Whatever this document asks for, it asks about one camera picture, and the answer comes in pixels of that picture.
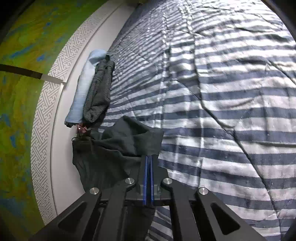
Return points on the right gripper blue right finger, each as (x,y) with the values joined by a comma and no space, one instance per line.
(195,214)

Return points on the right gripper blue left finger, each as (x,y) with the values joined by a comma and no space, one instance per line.
(118,213)

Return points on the dark green garment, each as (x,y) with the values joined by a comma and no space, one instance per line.
(103,159)

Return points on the folded light blue garment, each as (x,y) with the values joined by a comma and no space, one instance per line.
(75,114)

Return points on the folded dark grey knit garment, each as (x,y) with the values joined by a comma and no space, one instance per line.
(98,97)

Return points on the blue white striped quilt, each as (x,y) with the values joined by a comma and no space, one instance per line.
(218,77)

